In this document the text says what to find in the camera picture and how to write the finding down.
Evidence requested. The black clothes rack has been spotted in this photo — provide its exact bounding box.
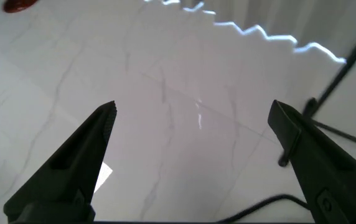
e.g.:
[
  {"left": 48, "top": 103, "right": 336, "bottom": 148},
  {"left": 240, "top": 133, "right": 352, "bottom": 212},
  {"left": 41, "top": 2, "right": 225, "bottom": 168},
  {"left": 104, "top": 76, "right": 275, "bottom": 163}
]
[{"left": 277, "top": 21, "right": 356, "bottom": 167}]

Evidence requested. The black cable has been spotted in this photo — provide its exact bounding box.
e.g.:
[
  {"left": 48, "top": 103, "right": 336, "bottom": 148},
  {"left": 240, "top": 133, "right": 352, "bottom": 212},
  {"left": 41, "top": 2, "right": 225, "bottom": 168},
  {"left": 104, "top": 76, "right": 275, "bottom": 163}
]
[{"left": 218, "top": 194, "right": 310, "bottom": 223}]

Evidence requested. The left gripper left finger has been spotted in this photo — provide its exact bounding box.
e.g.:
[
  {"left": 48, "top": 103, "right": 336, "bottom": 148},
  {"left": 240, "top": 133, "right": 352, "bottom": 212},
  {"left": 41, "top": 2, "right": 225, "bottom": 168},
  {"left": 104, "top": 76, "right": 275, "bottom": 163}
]
[{"left": 3, "top": 100, "right": 118, "bottom": 223}]

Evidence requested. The red round object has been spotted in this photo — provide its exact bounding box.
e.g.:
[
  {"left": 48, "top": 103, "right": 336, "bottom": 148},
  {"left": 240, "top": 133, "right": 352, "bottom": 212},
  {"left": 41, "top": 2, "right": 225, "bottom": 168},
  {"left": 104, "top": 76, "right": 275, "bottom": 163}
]
[{"left": 2, "top": 0, "right": 39, "bottom": 14}]

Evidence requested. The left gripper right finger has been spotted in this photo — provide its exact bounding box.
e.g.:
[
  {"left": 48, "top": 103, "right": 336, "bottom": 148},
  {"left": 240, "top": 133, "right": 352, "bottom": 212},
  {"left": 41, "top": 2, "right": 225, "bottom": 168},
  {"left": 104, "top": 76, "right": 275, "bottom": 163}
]
[{"left": 267, "top": 99, "right": 356, "bottom": 224}]

